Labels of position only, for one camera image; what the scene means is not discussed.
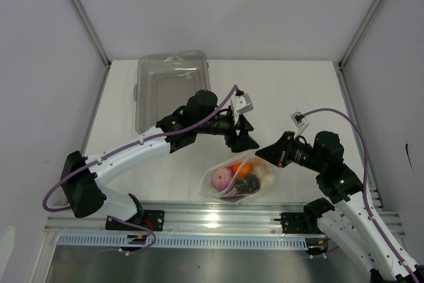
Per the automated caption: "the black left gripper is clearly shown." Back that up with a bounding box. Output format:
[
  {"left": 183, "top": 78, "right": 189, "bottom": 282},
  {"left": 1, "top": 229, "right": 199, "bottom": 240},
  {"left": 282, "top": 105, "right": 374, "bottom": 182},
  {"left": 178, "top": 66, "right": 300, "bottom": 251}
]
[{"left": 195, "top": 111, "right": 259, "bottom": 153}]

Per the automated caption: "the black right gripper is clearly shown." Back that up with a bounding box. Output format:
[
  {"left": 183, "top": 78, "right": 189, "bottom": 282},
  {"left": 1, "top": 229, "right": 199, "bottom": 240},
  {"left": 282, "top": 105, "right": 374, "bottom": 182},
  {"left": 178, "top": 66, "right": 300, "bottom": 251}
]
[{"left": 254, "top": 131, "right": 325, "bottom": 173}]

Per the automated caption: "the peach fruit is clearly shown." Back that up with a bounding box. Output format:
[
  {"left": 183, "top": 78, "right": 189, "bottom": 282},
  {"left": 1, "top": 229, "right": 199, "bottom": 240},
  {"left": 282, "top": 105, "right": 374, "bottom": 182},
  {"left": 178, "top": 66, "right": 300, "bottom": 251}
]
[{"left": 253, "top": 158, "right": 268, "bottom": 169}]

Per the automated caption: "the garlic bulb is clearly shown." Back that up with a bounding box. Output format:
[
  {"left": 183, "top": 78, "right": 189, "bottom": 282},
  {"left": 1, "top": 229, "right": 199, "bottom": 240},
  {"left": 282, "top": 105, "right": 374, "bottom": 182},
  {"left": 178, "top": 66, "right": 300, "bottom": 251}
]
[{"left": 252, "top": 164, "right": 269, "bottom": 180}]

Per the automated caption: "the white radish with leaves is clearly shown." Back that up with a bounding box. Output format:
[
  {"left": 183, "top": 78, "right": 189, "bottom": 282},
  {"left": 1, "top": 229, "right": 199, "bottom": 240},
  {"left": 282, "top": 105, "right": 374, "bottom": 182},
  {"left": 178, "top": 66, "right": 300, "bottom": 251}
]
[{"left": 260, "top": 173, "right": 275, "bottom": 188}]

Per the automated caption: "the orange fruit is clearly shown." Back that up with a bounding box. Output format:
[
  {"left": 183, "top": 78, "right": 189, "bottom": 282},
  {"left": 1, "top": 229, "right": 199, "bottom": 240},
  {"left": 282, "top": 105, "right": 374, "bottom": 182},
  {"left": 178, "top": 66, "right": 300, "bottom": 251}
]
[{"left": 229, "top": 162, "right": 253, "bottom": 180}]

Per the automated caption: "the dark mangosteen fruit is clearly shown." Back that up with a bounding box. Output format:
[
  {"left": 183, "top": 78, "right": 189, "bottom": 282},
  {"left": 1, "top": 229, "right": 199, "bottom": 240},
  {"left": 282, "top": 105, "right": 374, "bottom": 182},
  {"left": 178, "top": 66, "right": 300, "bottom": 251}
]
[{"left": 233, "top": 174, "right": 261, "bottom": 195}]

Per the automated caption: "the clear zip top bag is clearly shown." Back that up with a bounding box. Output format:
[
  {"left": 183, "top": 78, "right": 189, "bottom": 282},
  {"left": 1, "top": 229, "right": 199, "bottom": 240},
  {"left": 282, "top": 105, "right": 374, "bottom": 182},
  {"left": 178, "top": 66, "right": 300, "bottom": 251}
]
[{"left": 199, "top": 151, "right": 276, "bottom": 203}]

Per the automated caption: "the pink onion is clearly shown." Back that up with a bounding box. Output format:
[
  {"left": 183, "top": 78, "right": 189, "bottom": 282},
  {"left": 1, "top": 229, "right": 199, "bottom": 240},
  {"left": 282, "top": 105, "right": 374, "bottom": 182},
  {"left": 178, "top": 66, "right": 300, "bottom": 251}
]
[{"left": 211, "top": 167, "right": 234, "bottom": 192}]

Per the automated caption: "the dark red apple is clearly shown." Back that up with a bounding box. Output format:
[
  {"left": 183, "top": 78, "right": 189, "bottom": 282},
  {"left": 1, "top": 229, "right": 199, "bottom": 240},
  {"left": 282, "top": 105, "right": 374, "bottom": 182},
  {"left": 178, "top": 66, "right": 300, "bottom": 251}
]
[{"left": 219, "top": 186, "right": 246, "bottom": 202}]

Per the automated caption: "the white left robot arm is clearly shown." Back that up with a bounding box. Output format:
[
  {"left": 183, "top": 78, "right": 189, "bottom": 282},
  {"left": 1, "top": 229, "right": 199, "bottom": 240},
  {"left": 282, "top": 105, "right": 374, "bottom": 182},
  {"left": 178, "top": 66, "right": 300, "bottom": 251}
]
[{"left": 60, "top": 87, "right": 259, "bottom": 230}]

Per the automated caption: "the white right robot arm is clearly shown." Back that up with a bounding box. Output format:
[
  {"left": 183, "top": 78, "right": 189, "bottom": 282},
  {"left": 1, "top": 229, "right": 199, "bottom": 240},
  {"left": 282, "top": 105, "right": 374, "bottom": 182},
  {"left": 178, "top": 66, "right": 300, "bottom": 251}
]
[{"left": 256, "top": 131, "right": 423, "bottom": 282}]

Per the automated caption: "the grey plastic food bin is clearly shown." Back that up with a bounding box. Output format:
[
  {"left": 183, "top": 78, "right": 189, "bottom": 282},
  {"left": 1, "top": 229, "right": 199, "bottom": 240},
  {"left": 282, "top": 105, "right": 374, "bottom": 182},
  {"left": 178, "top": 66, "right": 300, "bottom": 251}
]
[{"left": 134, "top": 50, "right": 210, "bottom": 134}]

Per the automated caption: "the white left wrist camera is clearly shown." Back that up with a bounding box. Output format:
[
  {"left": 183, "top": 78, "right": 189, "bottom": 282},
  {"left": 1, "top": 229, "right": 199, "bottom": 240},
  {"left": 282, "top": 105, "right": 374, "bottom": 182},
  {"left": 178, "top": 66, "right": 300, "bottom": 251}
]
[{"left": 230, "top": 93, "right": 254, "bottom": 124}]

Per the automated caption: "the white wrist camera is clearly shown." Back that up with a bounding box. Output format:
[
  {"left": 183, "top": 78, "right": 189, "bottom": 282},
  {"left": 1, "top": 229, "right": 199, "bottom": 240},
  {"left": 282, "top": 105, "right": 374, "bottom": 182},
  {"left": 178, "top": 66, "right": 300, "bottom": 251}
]
[
  {"left": 290, "top": 111, "right": 309, "bottom": 137},
  {"left": 230, "top": 93, "right": 254, "bottom": 124}
]

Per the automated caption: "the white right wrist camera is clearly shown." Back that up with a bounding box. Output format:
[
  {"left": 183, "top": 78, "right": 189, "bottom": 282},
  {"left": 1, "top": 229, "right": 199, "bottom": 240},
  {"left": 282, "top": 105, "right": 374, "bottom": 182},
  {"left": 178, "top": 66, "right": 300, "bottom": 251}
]
[{"left": 290, "top": 111, "right": 309, "bottom": 137}]

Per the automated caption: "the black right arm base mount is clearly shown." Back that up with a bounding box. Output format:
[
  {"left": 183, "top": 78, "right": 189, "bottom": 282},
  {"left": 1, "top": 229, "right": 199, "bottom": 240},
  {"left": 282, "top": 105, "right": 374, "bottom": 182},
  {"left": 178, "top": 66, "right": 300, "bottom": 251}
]
[{"left": 275, "top": 198, "right": 335, "bottom": 235}]

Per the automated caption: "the right aluminium frame post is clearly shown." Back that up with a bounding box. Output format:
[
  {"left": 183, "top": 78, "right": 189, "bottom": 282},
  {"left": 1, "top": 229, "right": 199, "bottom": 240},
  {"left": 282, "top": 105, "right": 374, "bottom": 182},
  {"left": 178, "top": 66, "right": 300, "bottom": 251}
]
[{"left": 337, "top": 0, "right": 407, "bottom": 69}]

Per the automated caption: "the aluminium frame post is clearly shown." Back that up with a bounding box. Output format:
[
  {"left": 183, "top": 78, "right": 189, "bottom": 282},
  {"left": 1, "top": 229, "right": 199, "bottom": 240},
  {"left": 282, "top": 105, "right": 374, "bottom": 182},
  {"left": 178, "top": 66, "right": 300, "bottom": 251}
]
[
  {"left": 337, "top": 0, "right": 407, "bottom": 69},
  {"left": 50, "top": 0, "right": 111, "bottom": 69}
]

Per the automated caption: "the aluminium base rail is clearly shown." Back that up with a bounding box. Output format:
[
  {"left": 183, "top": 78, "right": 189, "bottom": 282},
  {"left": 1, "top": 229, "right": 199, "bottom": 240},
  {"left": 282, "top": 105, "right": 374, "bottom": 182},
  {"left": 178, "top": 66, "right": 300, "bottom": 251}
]
[{"left": 44, "top": 201, "right": 303, "bottom": 237}]

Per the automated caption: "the white slotted cable duct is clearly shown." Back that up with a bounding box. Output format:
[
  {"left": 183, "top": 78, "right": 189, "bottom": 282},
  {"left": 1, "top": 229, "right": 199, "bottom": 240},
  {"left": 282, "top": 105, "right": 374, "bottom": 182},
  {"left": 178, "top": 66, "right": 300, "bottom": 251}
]
[{"left": 58, "top": 233, "right": 308, "bottom": 251}]

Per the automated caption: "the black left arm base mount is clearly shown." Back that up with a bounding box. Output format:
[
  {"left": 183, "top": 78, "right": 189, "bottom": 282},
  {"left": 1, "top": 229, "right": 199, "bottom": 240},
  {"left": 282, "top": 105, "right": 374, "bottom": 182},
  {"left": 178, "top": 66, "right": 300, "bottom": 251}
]
[{"left": 105, "top": 194, "right": 165, "bottom": 232}]

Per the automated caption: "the left aluminium frame post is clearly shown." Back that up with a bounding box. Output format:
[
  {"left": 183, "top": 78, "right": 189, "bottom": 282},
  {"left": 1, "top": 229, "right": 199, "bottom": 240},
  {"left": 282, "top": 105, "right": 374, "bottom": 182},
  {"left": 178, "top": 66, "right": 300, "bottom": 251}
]
[{"left": 50, "top": 0, "right": 111, "bottom": 69}]

